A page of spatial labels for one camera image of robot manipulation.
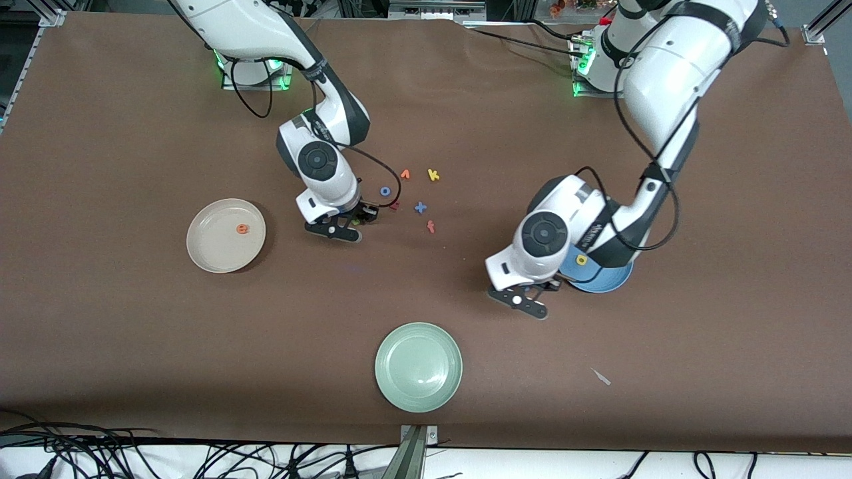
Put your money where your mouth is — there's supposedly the metal rack fixture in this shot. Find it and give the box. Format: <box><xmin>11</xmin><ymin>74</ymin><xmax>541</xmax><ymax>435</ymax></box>
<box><xmin>388</xmin><ymin>0</ymin><xmax>488</xmax><ymax>22</ymax></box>

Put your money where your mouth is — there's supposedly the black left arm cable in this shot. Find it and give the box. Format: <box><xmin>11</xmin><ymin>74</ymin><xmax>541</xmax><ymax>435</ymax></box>
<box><xmin>574</xmin><ymin>0</ymin><xmax>793</xmax><ymax>252</ymax></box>

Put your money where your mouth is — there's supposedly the beige round plate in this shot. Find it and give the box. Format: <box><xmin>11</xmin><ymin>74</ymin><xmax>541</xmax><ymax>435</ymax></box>
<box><xmin>186</xmin><ymin>198</ymin><xmax>267</xmax><ymax>274</ymax></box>

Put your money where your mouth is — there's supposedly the brown table cover sheet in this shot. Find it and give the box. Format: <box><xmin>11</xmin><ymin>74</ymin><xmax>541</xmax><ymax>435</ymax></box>
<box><xmin>0</xmin><ymin>12</ymin><xmax>852</xmax><ymax>454</ymax></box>

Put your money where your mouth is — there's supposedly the black cable to base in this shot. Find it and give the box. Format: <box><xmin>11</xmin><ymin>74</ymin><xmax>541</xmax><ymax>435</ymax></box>
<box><xmin>463</xmin><ymin>19</ymin><xmax>590</xmax><ymax>55</ymax></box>

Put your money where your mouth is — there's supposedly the long black arm cable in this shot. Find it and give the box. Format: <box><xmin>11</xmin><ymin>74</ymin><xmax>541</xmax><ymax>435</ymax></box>
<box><xmin>228</xmin><ymin>57</ymin><xmax>275</xmax><ymax>119</ymax></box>

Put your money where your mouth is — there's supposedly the green round plate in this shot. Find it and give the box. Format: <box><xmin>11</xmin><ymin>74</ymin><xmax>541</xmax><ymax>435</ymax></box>
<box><xmin>374</xmin><ymin>322</ymin><xmax>463</xmax><ymax>414</ymax></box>

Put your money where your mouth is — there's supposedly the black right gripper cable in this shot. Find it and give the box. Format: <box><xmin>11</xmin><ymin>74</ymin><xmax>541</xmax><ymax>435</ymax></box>
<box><xmin>346</xmin><ymin>145</ymin><xmax>403</xmax><ymax>212</ymax></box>

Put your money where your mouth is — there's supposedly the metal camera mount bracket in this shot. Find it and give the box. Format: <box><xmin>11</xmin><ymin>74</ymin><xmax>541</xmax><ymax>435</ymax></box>
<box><xmin>393</xmin><ymin>424</ymin><xmax>440</xmax><ymax>479</ymax></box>

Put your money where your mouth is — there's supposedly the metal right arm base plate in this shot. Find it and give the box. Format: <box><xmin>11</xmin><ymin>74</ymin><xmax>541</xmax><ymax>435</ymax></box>
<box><xmin>221</xmin><ymin>61</ymin><xmax>295</xmax><ymax>92</ymax></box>

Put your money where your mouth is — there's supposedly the aluminium frame rail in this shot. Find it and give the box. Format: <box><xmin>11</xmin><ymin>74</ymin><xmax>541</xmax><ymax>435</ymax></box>
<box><xmin>802</xmin><ymin>0</ymin><xmax>852</xmax><ymax>47</ymax></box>
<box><xmin>0</xmin><ymin>0</ymin><xmax>69</xmax><ymax>134</ymax></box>

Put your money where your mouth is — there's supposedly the blue round plate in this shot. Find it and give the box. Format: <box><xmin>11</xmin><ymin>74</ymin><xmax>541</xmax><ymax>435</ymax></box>
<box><xmin>558</xmin><ymin>245</ymin><xmax>634</xmax><ymax>294</ymax></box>

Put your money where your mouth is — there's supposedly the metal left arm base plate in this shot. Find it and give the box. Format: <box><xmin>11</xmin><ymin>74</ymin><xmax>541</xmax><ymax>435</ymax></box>
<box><xmin>571</xmin><ymin>37</ymin><xmax>626</xmax><ymax>99</ymax></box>

